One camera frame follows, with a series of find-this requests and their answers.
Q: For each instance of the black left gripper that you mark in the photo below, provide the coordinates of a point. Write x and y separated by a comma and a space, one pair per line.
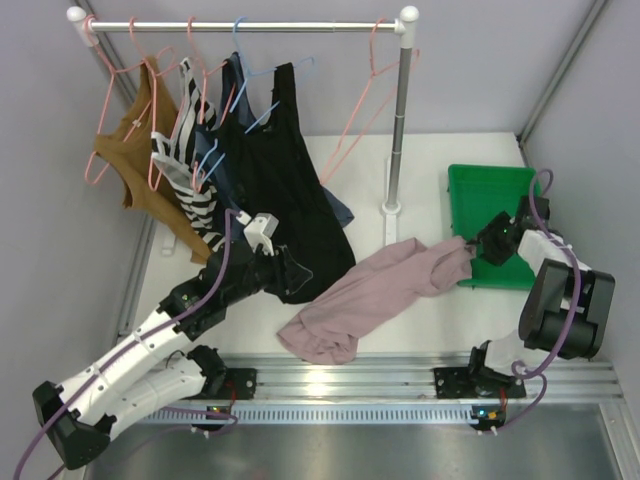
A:
282, 270

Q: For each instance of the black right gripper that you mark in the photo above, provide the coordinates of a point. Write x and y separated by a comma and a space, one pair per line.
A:
487, 237

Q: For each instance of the pink tank top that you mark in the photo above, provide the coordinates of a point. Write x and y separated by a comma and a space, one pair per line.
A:
377, 289

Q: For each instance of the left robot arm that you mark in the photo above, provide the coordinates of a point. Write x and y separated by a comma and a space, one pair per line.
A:
83, 414

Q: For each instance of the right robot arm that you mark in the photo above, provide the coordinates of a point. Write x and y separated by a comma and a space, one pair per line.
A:
567, 308

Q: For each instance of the black tank top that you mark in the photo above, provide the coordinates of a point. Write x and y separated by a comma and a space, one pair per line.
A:
272, 164

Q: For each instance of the black white striped top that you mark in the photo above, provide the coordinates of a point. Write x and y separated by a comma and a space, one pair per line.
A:
178, 159

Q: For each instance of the navy blue tank top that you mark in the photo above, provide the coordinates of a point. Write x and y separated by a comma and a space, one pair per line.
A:
207, 167

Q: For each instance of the brown tank top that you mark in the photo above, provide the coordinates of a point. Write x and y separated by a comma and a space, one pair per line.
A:
128, 150

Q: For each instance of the pink hanger far left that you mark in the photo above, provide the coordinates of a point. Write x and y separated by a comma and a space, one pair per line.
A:
114, 73

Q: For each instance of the green plastic tray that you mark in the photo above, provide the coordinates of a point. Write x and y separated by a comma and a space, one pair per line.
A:
477, 194

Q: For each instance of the white metal clothes rack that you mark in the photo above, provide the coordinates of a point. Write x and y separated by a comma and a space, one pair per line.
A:
404, 27

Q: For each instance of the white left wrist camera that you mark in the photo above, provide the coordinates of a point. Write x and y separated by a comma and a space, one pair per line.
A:
258, 231

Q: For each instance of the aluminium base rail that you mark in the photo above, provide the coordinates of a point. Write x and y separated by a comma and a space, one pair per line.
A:
408, 377

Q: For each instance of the perforated cable duct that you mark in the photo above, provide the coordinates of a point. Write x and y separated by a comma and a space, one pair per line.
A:
253, 413

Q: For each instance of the blue wire hanger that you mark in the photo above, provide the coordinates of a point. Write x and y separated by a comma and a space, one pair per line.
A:
236, 96

